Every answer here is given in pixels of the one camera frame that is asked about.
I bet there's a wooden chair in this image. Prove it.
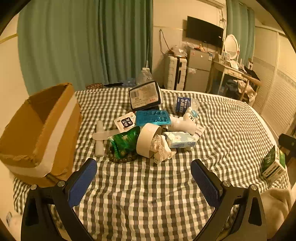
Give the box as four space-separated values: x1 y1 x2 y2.
239 74 262 101

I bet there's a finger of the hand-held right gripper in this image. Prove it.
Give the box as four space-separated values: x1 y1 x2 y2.
279 133 296 160

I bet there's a white dressing table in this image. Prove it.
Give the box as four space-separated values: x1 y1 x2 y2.
207 59 249 95

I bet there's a brown cardboard box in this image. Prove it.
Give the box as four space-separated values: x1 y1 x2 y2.
0 83 82 188

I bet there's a green snack packet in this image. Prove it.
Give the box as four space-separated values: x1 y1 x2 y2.
109 126 141 158

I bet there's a translucent white tube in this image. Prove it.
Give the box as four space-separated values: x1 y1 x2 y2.
96 120 104 157

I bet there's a hanging wall cable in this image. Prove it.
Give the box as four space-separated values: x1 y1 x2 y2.
159 29 171 55

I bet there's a white suitcase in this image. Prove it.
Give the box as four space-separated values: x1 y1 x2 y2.
164 55 187 91

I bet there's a dark pouch with white label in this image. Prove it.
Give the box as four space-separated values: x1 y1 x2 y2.
129 81 162 111

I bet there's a light blue tissue pack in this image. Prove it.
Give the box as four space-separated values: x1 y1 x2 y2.
164 131 196 149

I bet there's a white flat plastic strip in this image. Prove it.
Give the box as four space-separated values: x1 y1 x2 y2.
92 128 118 141

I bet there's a white oval vanity mirror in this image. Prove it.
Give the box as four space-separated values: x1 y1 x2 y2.
223 34 240 61

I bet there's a grey mini fridge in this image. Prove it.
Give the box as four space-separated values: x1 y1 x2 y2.
184 47 213 93

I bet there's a blue blister pack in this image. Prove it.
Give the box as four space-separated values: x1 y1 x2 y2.
135 110 171 127

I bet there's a small white cream tube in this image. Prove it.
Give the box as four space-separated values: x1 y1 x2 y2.
194 124 206 141

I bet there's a pile of clothes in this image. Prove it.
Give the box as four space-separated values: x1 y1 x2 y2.
235 80 258 103

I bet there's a wide green curtain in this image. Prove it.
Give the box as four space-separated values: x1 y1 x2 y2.
17 0 153 95

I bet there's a beige lace cloth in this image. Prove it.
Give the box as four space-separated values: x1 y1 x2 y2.
150 134 177 164

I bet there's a small blue-label water bottle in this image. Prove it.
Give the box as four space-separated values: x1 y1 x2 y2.
173 96 199 114

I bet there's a narrow green curtain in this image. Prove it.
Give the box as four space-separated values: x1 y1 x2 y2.
226 0 255 63

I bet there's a green and white medicine box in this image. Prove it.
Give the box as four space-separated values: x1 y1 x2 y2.
261 145 287 181

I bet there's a white tape roll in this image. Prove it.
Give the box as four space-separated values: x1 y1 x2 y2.
136 123 162 158

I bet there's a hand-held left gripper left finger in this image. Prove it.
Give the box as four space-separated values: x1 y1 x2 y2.
21 158 97 241

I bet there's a white bottle with blue cap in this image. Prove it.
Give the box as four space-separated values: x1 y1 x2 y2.
170 107 200 135

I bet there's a plastic bags clutter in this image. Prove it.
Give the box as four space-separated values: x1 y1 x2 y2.
165 45 188 58

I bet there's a brown bead bracelet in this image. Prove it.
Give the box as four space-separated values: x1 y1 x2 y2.
109 148 139 163

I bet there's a white louvred wardrobe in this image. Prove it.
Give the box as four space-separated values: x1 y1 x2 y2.
252 25 296 137

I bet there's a large clear water bottle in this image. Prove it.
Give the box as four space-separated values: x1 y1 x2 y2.
136 68 152 86

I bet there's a white air conditioner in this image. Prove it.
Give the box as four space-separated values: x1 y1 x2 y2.
203 0 226 8

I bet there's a white sachet with black label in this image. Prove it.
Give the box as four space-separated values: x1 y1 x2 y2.
114 112 136 133

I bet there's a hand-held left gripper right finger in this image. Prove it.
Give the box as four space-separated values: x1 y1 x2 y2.
191 159 267 241

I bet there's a beige blanket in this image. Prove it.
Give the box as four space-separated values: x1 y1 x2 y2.
260 188 292 232

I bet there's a grey checked bedsheet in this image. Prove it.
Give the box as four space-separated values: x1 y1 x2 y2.
13 88 290 241

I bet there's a black wall television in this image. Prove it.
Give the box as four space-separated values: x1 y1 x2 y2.
186 16 224 45

